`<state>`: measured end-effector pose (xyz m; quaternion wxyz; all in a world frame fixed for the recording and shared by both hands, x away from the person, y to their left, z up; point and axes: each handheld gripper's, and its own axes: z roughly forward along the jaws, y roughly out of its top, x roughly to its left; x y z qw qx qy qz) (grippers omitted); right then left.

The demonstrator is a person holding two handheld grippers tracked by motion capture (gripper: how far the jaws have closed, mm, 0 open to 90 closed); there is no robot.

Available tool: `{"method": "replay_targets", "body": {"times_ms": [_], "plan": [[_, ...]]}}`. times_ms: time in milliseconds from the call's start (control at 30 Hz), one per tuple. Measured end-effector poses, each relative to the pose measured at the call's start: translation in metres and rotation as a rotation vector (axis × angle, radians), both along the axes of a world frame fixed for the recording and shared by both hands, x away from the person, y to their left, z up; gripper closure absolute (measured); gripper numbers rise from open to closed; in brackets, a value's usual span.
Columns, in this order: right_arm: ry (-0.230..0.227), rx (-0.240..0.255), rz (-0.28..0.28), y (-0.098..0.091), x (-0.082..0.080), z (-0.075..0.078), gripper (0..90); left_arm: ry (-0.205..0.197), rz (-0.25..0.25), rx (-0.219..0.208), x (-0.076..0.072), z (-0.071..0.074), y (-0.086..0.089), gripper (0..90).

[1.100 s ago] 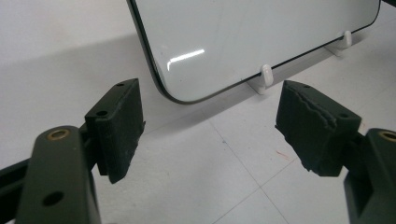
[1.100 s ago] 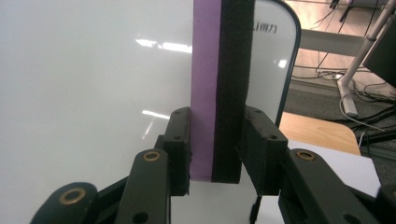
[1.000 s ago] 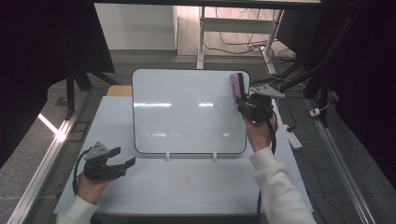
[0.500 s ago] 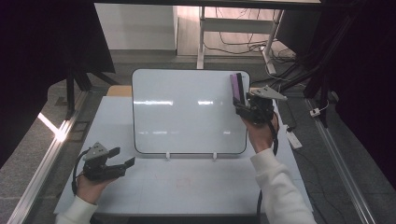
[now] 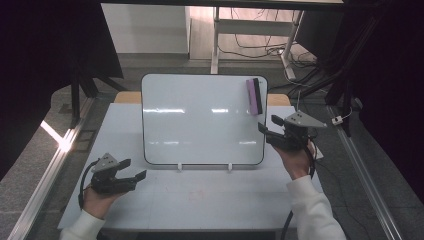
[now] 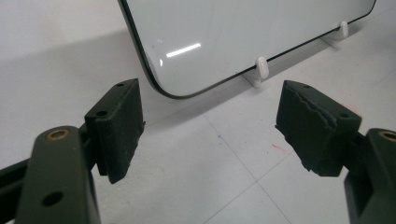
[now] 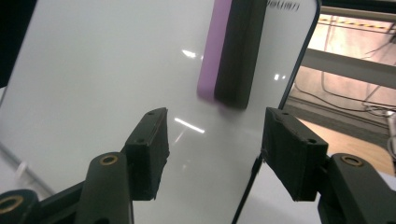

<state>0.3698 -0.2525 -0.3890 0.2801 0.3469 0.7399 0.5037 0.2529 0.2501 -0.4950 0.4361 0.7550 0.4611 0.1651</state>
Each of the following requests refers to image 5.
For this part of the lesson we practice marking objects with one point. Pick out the small white adapter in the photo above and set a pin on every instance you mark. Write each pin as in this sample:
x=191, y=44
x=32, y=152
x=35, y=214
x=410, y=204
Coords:
x=337, y=120

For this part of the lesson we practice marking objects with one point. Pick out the black curtain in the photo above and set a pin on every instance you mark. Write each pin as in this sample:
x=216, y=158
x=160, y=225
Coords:
x=33, y=66
x=393, y=83

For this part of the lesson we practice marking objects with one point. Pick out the person's right hand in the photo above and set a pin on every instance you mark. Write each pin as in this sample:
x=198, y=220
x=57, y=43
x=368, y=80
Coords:
x=296, y=163

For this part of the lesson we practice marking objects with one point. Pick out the white desk frame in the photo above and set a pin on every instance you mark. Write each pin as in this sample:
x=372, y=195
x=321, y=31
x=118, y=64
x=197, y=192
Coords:
x=253, y=27

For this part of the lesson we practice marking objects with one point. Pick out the white whiteboard black rim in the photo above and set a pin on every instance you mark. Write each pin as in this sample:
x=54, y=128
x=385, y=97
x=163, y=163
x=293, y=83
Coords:
x=200, y=126

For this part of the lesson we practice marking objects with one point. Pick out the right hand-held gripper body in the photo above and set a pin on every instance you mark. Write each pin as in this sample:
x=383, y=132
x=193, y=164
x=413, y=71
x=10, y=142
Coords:
x=301, y=120

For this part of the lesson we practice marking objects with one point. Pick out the white power strip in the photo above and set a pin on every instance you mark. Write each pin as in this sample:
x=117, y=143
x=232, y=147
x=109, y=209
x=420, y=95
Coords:
x=319, y=154

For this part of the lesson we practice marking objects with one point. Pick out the person's left hand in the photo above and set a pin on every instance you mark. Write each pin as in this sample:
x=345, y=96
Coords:
x=95, y=203

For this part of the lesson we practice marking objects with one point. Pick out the black metal stand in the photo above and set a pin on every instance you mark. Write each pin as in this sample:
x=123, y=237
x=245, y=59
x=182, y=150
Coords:
x=343, y=90
x=75, y=100

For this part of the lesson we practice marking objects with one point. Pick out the wooden board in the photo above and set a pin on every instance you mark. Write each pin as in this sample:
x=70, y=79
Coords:
x=128, y=97

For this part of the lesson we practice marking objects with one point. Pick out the white whiteboard stand clip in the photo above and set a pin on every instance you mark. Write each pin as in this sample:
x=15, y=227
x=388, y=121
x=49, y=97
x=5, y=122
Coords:
x=230, y=167
x=179, y=167

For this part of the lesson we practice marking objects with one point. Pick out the purple whiteboard eraser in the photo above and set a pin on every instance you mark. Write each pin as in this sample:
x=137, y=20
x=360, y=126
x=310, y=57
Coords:
x=252, y=96

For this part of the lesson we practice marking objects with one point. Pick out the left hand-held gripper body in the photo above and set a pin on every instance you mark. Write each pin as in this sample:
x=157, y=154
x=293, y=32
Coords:
x=106, y=162

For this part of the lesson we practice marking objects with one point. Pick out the aluminium floor rail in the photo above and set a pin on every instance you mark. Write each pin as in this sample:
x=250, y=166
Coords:
x=50, y=173
x=363, y=180

